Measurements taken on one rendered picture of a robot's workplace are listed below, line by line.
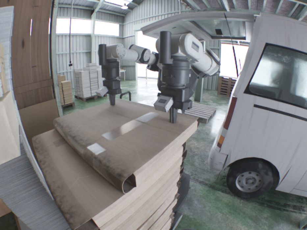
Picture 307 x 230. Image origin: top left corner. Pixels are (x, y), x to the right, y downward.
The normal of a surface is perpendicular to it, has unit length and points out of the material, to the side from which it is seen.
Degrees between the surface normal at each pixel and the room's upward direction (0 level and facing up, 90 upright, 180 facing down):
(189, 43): 90
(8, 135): 91
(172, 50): 90
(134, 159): 0
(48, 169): 0
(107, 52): 90
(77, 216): 0
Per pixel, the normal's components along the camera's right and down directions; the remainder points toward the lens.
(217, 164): -0.60, 0.29
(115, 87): 0.80, 0.22
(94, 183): 0.01, -0.93
